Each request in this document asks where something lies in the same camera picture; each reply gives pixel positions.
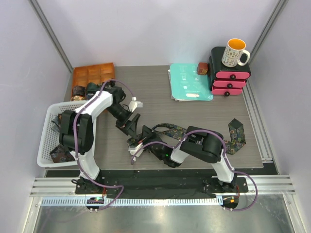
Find small brown box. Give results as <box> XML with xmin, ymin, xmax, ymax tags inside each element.
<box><xmin>197</xmin><ymin>62</ymin><xmax>208</xmax><ymax>75</ymax></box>

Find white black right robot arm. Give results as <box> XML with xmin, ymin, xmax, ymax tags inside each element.
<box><xmin>127</xmin><ymin>124</ymin><xmax>238</xmax><ymax>192</ymax></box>

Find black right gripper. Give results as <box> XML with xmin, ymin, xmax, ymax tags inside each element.
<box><xmin>137</xmin><ymin>125</ymin><xmax>156</xmax><ymax>151</ymax></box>

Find floral mug orange inside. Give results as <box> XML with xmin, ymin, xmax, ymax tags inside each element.
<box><xmin>221</xmin><ymin>38</ymin><xmax>251</xmax><ymax>67</ymax></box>

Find dark floral patterned tie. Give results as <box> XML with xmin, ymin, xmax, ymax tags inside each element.
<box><xmin>126</xmin><ymin>117</ymin><xmax>246</xmax><ymax>156</ymax></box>

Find rolled brown tie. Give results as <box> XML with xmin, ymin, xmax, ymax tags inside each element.
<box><xmin>72</xmin><ymin>85</ymin><xmax>86</xmax><ymax>97</ymax></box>

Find orange wooden compartment tray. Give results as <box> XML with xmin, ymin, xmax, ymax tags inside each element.
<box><xmin>71</xmin><ymin>63</ymin><xmax>115</xmax><ymax>97</ymax></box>

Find rolled gold floral tie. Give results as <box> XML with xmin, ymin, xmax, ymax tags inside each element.
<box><xmin>70</xmin><ymin>95</ymin><xmax>86</xmax><ymax>101</ymax></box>

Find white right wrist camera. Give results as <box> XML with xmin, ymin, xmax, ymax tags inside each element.
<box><xmin>128</xmin><ymin>143</ymin><xmax>143</xmax><ymax>157</ymax></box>

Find black pink drawer organizer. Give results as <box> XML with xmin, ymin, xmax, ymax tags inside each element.
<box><xmin>207</xmin><ymin>47</ymin><xmax>251</xmax><ymax>97</ymax></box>

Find rolled dark green tie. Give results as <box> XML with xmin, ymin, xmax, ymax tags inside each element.
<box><xmin>86</xmin><ymin>83</ymin><xmax>100</xmax><ymax>96</ymax></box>

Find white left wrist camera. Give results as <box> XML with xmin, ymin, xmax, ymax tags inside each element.
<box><xmin>128</xmin><ymin>97</ymin><xmax>143</xmax><ymax>112</ymax></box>

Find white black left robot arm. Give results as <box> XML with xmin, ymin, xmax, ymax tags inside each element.
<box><xmin>59</xmin><ymin>84</ymin><xmax>143</xmax><ymax>194</ymax></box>

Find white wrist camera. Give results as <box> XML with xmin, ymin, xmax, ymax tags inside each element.
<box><xmin>128</xmin><ymin>143</ymin><xmax>143</xmax><ymax>157</ymax></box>
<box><xmin>128</xmin><ymin>97</ymin><xmax>143</xmax><ymax>112</ymax></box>

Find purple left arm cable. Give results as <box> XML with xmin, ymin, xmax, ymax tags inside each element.
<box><xmin>72</xmin><ymin>79</ymin><xmax>134</xmax><ymax>214</ymax></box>

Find teal booklet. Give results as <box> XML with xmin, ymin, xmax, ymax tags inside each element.
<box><xmin>168</xmin><ymin>63</ymin><xmax>214</xmax><ymax>101</ymax></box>

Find red patterned tie in basket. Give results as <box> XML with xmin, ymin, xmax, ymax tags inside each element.
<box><xmin>50</xmin><ymin>114</ymin><xmax>74</xmax><ymax>163</ymax></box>

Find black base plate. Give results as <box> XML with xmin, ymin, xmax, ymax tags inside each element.
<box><xmin>72</xmin><ymin>169</ymin><xmax>248</xmax><ymax>196</ymax></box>

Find white plastic basket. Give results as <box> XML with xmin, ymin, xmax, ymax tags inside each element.
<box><xmin>37</xmin><ymin>100</ymin><xmax>99</xmax><ymax>173</ymax></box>

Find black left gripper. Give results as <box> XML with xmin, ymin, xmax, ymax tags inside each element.
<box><xmin>106</xmin><ymin>104</ymin><xmax>140</xmax><ymax>139</ymax></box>

